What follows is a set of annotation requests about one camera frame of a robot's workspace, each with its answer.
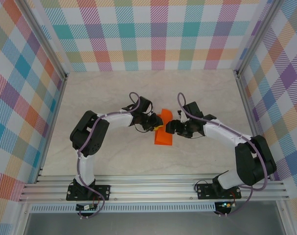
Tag orange paper sheet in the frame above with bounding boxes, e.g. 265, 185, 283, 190
153, 108, 174, 147

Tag aluminium side rail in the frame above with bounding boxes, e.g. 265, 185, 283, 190
233, 70, 274, 181
35, 73, 69, 184

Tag aluminium mounting rail frame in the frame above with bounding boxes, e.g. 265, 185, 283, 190
19, 173, 290, 203

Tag thin black wire loop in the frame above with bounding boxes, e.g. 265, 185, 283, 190
195, 180, 214, 193

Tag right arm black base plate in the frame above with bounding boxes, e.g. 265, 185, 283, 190
197, 183, 242, 200

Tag slotted white cable duct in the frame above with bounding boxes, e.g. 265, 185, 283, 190
30, 205, 217, 213

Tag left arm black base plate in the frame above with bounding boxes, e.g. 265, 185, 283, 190
66, 185, 111, 202

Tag thin red black wires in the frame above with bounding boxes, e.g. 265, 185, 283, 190
91, 195, 102, 209

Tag aluminium corner post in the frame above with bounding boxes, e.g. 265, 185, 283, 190
235, 0, 281, 76
20, 0, 69, 80

